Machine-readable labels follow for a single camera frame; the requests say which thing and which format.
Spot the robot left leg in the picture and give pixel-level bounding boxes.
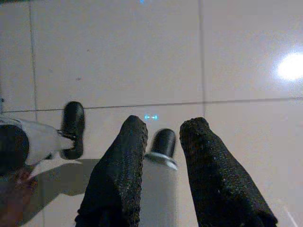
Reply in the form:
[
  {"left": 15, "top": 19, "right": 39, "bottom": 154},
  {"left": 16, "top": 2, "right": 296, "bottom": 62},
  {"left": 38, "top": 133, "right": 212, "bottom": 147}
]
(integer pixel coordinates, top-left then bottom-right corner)
[{"left": 0, "top": 101, "right": 86, "bottom": 177}]

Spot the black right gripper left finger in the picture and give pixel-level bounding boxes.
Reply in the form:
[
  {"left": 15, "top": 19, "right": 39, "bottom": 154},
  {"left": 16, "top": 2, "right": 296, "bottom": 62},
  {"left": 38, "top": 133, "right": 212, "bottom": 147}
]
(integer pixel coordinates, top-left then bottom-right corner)
[{"left": 75, "top": 115, "right": 149, "bottom": 227}]

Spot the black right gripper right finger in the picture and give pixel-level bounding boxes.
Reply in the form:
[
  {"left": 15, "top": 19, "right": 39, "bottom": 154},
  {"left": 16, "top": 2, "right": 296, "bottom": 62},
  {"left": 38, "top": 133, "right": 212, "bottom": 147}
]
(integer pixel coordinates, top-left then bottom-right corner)
[{"left": 179, "top": 117, "right": 279, "bottom": 227}]

